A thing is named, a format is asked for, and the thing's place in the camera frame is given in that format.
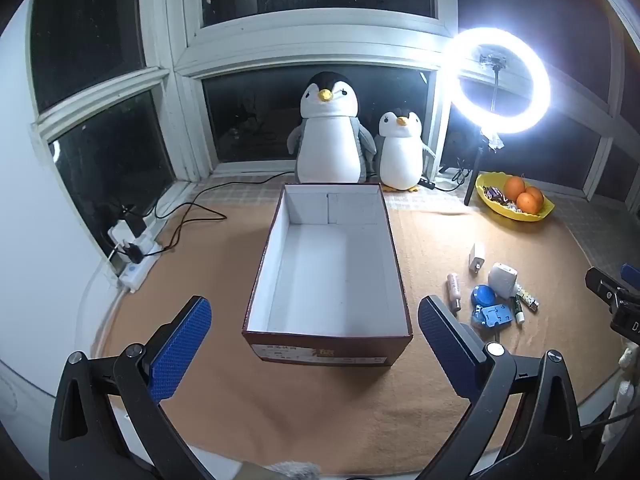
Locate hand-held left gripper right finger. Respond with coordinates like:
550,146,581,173
417,295,586,480

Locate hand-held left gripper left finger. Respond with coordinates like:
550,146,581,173
48,296,213,480

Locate beige cosmetic tube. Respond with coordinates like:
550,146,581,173
446,272,462,315

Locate patterned lighter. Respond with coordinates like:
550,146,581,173
515,284,540,311

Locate white round device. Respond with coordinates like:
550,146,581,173
487,262,518,298

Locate dark red cardboard box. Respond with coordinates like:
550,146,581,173
242,182,414,367

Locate blue plastic gadget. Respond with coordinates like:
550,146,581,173
470,304,516,330

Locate white power strip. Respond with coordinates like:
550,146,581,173
106,214,166,293

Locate yellow fruit bowl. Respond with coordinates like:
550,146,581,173
475,171,556,222

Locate white plugged charger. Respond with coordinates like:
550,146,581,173
107,222,138,248

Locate plaid cloth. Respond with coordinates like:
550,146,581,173
197,172,640,261

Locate wrapped candies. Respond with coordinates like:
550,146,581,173
481,186,518,209

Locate small penguin plush toy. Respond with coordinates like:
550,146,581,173
372,108,437,193

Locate large penguin plush toy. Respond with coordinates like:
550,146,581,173
286,71,377,184

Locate black cable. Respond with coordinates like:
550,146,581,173
142,202,228,261
580,402,640,431
142,172,301,221
419,170,471,193

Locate white cable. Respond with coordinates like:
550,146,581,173
80,245,126,311

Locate black ring light stand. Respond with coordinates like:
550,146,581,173
463,47,510,207

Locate white ring light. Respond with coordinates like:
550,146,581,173
444,27,552,136

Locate white window frame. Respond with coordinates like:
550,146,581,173
30,0,640,201

